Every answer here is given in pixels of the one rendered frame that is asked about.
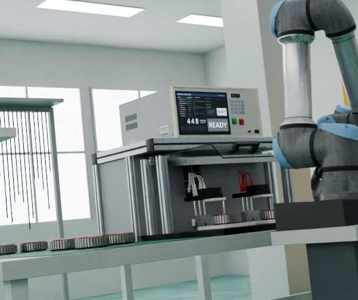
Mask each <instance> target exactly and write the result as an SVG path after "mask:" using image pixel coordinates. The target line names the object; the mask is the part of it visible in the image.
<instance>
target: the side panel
mask: <svg viewBox="0 0 358 300"><path fill-rule="evenodd" d="M92 169H93V177H94V191H95V203H96V217H97V225H98V235H110V234H118V233H129V232H133V233H135V239H136V241H135V242H141V241H144V239H143V236H140V235H139V229H138V216H137V209H136V197H135V184H134V177H133V165H132V157H125V158H123V159H119V160H115V161H110V162H106V163H102V164H95V165H93V166H92Z"/></svg>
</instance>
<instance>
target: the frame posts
mask: <svg viewBox="0 0 358 300"><path fill-rule="evenodd" d="M155 160H156V166H157V178H158V191H159V197H160V209H161V222H162V228H163V234H167V233H174V228H173V216H172V205H171V197H170V186H169V174H168V167H167V154H162V155H156V156H155ZM140 162H141V174H142V187H143V194H144V206H145V218H146V225H147V235H157V234H158V229H157V217H156V210H155V197H154V186H153V179H152V167H151V165H150V163H149V158H143V159H140ZM280 167H281V177H282V187H283V193H284V203H288V202H294V194H293V188H292V178H291V169H286V168H283V167H282V166H281V165H280ZM263 169H264V179H265V184H268V185H269V190H270V194H271V193H273V196H270V197H271V201H272V209H273V210H274V205H273V204H275V203H277V199H276V189H275V178H274V172H273V162H263ZM267 207H268V209H269V210H270V203H269V197H267Z"/></svg>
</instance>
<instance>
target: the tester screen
mask: <svg viewBox="0 0 358 300"><path fill-rule="evenodd" d="M176 96H177V103H178V115H179V127H180V133H229V131H217V132H209V131H208V125H207V118H228V113H227V115H207V112H206V108H226V112H227V107H226V96H225V95H222V94H204V93H176ZM186 118H199V124H187V122H186ZM181 126H205V127H206V130H181Z"/></svg>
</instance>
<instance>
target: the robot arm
mask: <svg viewBox="0 0 358 300"><path fill-rule="evenodd" d="M270 28H272V33H273V35H274V36H275V37H276V38H278V42H279V43H280V44H281V45H282V46H283V68H284V117H285V120H284V122H283V123H282V124H281V125H280V132H279V133H277V134H276V135H274V138H273V143H272V145H273V153H274V155H275V158H276V160H277V161H278V163H279V164H280V165H281V166H282V167H283V168H286V169H296V170H297V169H300V168H312V167H316V168H315V170H314V172H313V175H312V179H311V189H312V195H313V199H314V201H337V200H354V199H358V44H357V40H356V37H355V34H354V32H355V30H356V24H355V21H354V18H353V16H352V14H351V12H350V10H349V9H348V8H347V7H346V5H345V4H344V3H343V2H342V1H341V0H283V1H279V2H277V3H276V4H275V5H274V6H273V8H272V10H271V13H270ZM320 30H323V31H324V32H325V36H326V38H328V39H330V40H331V44H332V48H333V50H334V54H335V58H336V61H337V64H338V68H339V71H340V74H341V78H342V80H343V84H344V88H345V92H346V94H347V98H348V101H349V104H350V106H348V105H341V104H339V105H337V106H336V108H335V110H334V113H333V114H330V115H324V116H323V117H321V118H319V119H318V120H317V122H316V123H315V122H314V121H313V119H312V78H311V57H310V44H311V43H312V42H313V41H314V40H315V32H316V31H320ZM320 179H321V180H320Z"/></svg>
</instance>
